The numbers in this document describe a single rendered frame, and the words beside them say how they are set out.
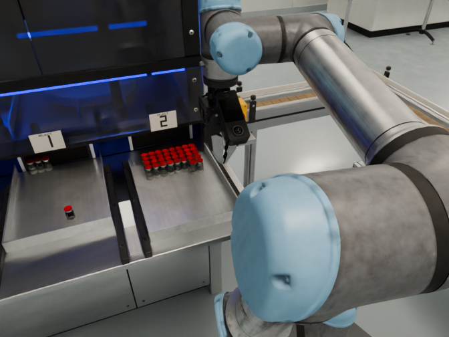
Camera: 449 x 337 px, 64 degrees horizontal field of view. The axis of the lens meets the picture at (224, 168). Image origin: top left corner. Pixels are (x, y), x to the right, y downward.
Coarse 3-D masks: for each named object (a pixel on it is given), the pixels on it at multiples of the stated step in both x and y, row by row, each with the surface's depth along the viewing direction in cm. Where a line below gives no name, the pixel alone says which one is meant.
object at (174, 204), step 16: (128, 160) 114; (208, 160) 119; (144, 176) 113; (176, 176) 113; (192, 176) 113; (208, 176) 113; (224, 176) 108; (144, 192) 107; (160, 192) 107; (176, 192) 107; (192, 192) 107; (208, 192) 107; (224, 192) 107; (144, 208) 101; (160, 208) 101; (176, 208) 101; (192, 208) 101; (208, 208) 101; (224, 208) 101; (160, 224) 96; (176, 224) 96; (192, 224) 93; (208, 224) 95
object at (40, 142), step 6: (48, 132) 102; (54, 132) 102; (60, 132) 103; (30, 138) 101; (36, 138) 102; (42, 138) 102; (48, 138) 103; (54, 138) 103; (60, 138) 104; (36, 144) 103; (42, 144) 103; (48, 144) 104; (54, 144) 104; (60, 144) 105; (36, 150) 104; (42, 150) 104; (48, 150) 105
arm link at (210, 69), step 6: (204, 60) 68; (210, 60) 67; (204, 66) 70; (210, 66) 68; (216, 66) 68; (204, 72) 70; (210, 72) 69; (216, 72) 68; (222, 72) 68; (210, 78) 70; (216, 78) 69; (222, 78) 69; (228, 78) 69; (234, 78) 71
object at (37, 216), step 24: (72, 168) 116; (96, 168) 116; (24, 192) 107; (48, 192) 107; (72, 192) 107; (96, 192) 107; (24, 216) 99; (48, 216) 99; (96, 216) 99; (24, 240) 89; (48, 240) 91
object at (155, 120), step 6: (150, 114) 110; (156, 114) 111; (162, 114) 111; (168, 114) 112; (174, 114) 113; (150, 120) 111; (156, 120) 112; (168, 120) 113; (174, 120) 114; (150, 126) 112; (156, 126) 113; (168, 126) 115; (174, 126) 115
